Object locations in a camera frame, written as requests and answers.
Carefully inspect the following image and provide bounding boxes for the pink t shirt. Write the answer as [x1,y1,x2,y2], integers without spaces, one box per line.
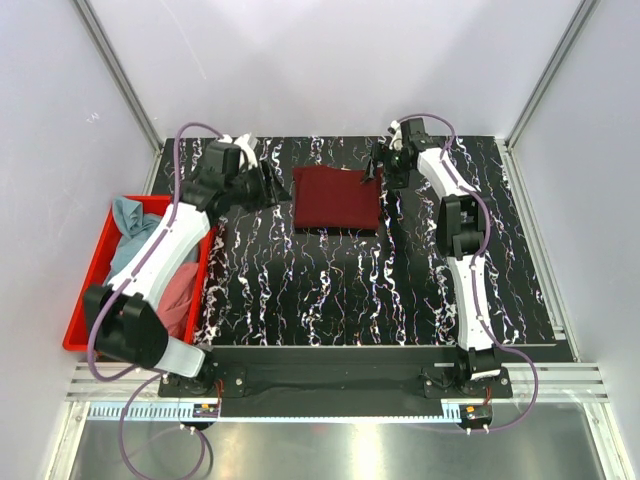
[156,262,199,338]

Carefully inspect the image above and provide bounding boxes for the dark red t shirt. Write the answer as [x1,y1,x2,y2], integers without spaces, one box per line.
[293,165,381,231]

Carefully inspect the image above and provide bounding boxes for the aluminium frame rail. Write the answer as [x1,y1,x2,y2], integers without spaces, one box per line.
[64,362,611,404]

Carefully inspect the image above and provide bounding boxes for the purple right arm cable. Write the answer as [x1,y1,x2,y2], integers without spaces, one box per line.
[399,112,539,434]

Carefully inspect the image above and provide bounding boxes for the red plastic bin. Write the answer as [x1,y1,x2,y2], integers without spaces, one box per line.
[62,208,217,352]

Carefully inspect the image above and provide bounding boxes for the light blue t shirt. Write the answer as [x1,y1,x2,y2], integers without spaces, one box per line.
[104,196,200,288]

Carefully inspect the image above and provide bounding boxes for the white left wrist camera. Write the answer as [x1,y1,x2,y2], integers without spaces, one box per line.
[219,132,259,170]

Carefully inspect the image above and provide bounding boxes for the left aluminium corner post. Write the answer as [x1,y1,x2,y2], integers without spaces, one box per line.
[69,0,164,156]

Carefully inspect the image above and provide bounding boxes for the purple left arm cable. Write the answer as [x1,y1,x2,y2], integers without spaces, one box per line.
[85,122,231,477]

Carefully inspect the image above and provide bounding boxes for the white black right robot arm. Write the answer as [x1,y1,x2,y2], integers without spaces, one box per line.
[362,113,501,403]

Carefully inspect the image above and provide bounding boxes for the white slotted cable duct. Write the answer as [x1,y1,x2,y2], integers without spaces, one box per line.
[87,403,461,424]

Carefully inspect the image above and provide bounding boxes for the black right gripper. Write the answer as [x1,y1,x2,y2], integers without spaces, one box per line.
[359,143,411,191]

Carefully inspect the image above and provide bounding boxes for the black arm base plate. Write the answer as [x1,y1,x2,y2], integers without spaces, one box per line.
[158,346,513,421]

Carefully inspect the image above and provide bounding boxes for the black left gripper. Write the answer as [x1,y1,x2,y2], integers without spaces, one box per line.
[226,159,292,214]

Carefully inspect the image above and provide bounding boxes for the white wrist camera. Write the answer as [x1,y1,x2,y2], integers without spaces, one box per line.
[388,120,403,151]
[219,132,259,170]

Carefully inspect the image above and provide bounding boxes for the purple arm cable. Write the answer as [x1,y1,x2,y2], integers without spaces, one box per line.
[85,122,231,477]
[399,112,539,434]

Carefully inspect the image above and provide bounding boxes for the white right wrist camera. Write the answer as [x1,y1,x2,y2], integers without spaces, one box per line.
[388,120,403,151]

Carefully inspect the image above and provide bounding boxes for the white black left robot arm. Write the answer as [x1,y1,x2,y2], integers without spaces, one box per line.
[83,134,291,396]

